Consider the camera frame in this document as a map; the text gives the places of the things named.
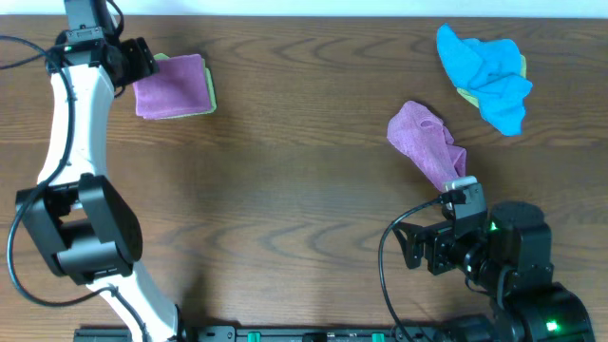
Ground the purple microfibre cloth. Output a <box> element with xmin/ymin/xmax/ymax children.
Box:
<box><xmin>133</xmin><ymin>53</ymin><xmax>210</xmax><ymax>120</ymax></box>

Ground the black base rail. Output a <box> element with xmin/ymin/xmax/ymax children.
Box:
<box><xmin>73</xmin><ymin>324</ymin><xmax>457</xmax><ymax>342</ymax></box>

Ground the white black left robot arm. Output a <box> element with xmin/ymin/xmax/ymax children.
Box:
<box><xmin>12</xmin><ymin>0</ymin><xmax>191</xmax><ymax>341</ymax></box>

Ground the black right camera cable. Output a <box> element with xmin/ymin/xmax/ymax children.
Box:
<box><xmin>377</xmin><ymin>197</ymin><xmax>452</xmax><ymax>342</ymax></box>

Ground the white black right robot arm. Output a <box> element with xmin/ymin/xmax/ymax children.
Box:
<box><xmin>389</xmin><ymin>201</ymin><xmax>595</xmax><ymax>341</ymax></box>

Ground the folded green cloth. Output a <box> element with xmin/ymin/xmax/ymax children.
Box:
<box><xmin>169</xmin><ymin>60</ymin><xmax>217</xmax><ymax>119</ymax></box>

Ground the yellow-green cloth under blue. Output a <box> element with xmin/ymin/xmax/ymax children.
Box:
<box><xmin>457</xmin><ymin>55</ymin><xmax>527</xmax><ymax>107</ymax></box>

